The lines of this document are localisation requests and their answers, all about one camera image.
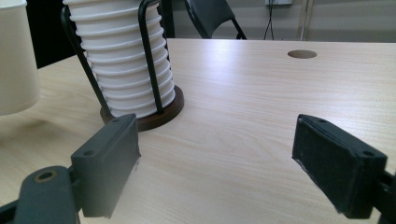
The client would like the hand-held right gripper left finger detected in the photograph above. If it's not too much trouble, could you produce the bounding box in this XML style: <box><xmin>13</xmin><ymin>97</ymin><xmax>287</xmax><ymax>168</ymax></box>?
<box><xmin>70</xmin><ymin>113</ymin><xmax>141</xmax><ymax>218</ymax></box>

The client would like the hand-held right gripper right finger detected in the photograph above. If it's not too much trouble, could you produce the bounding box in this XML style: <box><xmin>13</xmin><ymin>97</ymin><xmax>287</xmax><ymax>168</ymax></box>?
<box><xmin>291</xmin><ymin>113</ymin><xmax>389</xmax><ymax>219</ymax></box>

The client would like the stack of white paper cups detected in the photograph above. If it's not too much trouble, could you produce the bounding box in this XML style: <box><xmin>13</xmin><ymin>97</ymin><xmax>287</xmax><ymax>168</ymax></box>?
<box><xmin>63</xmin><ymin>0</ymin><xmax>177</xmax><ymax>119</ymax></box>

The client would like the single white paper cup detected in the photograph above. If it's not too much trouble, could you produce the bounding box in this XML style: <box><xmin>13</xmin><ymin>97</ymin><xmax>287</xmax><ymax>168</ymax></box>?
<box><xmin>0</xmin><ymin>0</ymin><xmax>42</xmax><ymax>117</ymax></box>

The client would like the round brown table grommet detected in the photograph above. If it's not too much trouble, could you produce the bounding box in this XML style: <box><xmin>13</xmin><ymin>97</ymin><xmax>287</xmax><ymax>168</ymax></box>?
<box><xmin>287</xmin><ymin>49</ymin><xmax>318</xmax><ymax>60</ymax></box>

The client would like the pale metal pole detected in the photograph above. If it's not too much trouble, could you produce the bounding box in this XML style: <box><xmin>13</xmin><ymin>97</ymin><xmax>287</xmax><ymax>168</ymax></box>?
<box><xmin>296</xmin><ymin>0</ymin><xmax>314</xmax><ymax>42</ymax></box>

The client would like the black folding chair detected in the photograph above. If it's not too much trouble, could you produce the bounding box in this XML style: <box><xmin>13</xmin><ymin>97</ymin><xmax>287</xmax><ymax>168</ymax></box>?
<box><xmin>184</xmin><ymin>0</ymin><xmax>248</xmax><ymax>41</ymax></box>

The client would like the black cable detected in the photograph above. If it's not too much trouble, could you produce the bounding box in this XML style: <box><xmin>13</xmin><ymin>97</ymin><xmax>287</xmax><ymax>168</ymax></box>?
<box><xmin>263</xmin><ymin>0</ymin><xmax>276</xmax><ymax>41</ymax></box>

